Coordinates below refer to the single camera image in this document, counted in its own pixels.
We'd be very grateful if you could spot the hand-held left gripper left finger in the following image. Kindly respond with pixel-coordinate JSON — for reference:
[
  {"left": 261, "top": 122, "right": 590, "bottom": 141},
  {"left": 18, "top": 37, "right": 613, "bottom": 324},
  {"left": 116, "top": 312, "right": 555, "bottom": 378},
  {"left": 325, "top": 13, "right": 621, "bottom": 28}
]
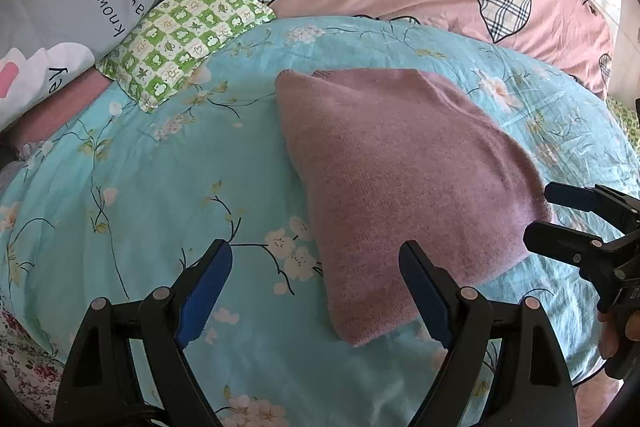
[{"left": 52, "top": 238, "right": 236, "bottom": 427}]

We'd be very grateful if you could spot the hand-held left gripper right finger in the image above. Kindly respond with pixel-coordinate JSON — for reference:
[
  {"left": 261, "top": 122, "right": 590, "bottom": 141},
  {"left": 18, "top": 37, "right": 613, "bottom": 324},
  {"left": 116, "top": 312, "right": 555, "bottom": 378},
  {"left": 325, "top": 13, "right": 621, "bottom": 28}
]
[{"left": 398, "top": 240, "right": 578, "bottom": 427}]

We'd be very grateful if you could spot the person's right hand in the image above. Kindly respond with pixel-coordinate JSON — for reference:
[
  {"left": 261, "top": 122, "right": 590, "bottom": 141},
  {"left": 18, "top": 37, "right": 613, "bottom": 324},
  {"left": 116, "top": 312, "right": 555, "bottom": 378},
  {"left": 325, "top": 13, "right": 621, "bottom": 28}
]
[{"left": 597, "top": 309, "right": 640, "bottom": 360}]

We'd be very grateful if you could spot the mauve knit sweater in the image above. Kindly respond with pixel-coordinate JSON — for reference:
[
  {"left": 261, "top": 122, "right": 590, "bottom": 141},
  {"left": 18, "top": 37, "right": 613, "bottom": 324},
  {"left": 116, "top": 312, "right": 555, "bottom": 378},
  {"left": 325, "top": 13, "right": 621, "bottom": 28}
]
[{"left": 274, "top": 68, "right": 558, "bottom": 348}]

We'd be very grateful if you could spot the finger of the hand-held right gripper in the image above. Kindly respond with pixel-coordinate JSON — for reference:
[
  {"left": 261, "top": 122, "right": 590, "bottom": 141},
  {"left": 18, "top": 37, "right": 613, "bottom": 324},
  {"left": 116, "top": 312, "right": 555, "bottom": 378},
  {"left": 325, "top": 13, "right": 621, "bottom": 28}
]
[
  {"left": 544, "top": 182, "right": 640, "bottom": 230},
  {"left": 523, "top": 219, "right": 640, "bottom": 290}
]

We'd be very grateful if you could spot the floral print bed sheet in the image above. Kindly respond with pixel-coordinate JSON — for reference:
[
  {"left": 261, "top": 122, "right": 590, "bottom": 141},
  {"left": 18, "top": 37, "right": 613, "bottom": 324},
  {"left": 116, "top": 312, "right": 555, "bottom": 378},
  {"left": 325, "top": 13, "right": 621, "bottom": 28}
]
[{"left": 0, "top": 297, "right": 66, "bottom": 423}]

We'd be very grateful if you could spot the turquoise floral blanket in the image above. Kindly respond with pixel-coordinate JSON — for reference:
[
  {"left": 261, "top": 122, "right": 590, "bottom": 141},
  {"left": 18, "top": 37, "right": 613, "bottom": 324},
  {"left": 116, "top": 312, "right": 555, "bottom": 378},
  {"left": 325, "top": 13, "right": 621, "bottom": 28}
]
[{"left": 0, "top": 14, "right": 632, "bottom": 427}]

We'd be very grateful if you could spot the dusty pink bed sheet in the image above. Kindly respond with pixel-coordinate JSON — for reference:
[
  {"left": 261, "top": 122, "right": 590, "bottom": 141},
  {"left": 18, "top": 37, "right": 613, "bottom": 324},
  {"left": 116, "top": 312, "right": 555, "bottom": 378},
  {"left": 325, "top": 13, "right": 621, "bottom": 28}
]
[{"left": 10, "top": 69, "right": 113, "bottom": 145}]

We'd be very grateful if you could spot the green checkered pillow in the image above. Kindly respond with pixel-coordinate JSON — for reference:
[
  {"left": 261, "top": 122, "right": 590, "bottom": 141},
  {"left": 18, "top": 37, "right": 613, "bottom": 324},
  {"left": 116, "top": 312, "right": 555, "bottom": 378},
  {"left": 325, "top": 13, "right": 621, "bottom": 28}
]
[{"left": 95, "top": 0, "right": 277, "bottom": 114}]

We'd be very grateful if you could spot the green patterned cloth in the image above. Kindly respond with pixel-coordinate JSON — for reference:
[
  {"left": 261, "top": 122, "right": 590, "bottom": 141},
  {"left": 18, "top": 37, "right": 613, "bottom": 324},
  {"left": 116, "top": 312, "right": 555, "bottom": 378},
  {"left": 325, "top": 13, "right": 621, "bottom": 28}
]
[{"left": 607, "top": 99, "right": 640, "bottom": 148}]

